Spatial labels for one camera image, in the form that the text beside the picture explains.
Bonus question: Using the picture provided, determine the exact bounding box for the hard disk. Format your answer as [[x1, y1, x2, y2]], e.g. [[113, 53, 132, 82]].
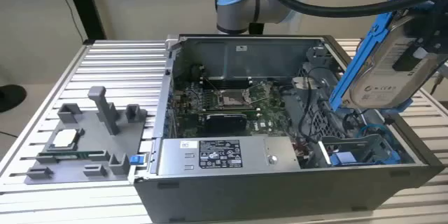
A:
[[328, 0, 438, 116]]

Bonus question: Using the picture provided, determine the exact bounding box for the black disk wire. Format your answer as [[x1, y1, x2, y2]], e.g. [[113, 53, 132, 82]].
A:
[[344, 111, 365, 136]]

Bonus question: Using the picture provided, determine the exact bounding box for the grey disk bay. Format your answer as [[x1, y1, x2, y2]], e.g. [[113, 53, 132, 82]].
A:
[[320, 133, 401, 167]]

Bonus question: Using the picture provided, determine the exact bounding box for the green motherboard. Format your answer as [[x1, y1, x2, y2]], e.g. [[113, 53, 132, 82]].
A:
[[173, 77, 293, 138]]

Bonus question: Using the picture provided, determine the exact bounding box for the metal socket cover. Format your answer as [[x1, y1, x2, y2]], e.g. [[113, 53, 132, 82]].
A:
[[244, 83, 273, 103]]

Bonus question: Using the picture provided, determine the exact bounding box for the CPU socket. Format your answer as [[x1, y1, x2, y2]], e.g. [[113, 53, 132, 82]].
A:
[[216, 89, 246, 107]]

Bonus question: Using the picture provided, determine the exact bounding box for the black expansion card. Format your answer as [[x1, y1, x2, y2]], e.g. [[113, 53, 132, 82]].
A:
[[204, 113, 248, 132]]

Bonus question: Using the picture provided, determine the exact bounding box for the black open PC case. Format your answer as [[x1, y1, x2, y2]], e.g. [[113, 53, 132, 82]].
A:
[[133, 34, 445, 224]]

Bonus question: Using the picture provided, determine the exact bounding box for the silver power supply box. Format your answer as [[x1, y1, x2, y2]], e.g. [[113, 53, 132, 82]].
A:
[[156, 137, 302, 177]]

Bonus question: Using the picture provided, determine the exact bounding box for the blue case latch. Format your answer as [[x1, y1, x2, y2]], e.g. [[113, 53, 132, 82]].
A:
[[128, 154, 145, 166]]

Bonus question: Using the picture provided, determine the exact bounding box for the grey parts rack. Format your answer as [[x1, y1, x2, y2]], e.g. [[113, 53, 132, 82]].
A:
[[24, 86, 149, 186]]

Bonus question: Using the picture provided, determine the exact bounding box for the green RAM stick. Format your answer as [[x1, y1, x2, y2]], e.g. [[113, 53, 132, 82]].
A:
[[37, 150, 105, 157]]

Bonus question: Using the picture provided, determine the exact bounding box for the silver CPU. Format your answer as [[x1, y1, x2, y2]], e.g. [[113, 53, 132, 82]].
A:
[[50, 130, 80, 148]]

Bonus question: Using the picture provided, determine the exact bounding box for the black round object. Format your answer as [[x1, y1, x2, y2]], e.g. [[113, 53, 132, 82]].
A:
[[0, 84, 28, 113]]

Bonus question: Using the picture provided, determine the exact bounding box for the blue disk wire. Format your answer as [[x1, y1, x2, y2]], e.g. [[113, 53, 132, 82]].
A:
[[356, 122, 389, 144]]

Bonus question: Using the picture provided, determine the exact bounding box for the black upright post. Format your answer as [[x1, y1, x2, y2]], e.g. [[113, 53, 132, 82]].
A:
[[61, 0, 106, 41]]

